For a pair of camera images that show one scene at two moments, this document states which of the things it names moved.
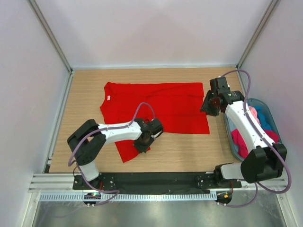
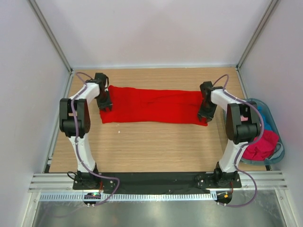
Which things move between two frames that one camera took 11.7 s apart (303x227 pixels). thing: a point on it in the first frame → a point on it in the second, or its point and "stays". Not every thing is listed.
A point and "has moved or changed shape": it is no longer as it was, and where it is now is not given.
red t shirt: [180, 107] has moved or changed shape
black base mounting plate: [189, 183] stays
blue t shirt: [262, 119] stays
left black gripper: [142, 148] → [102, 106]
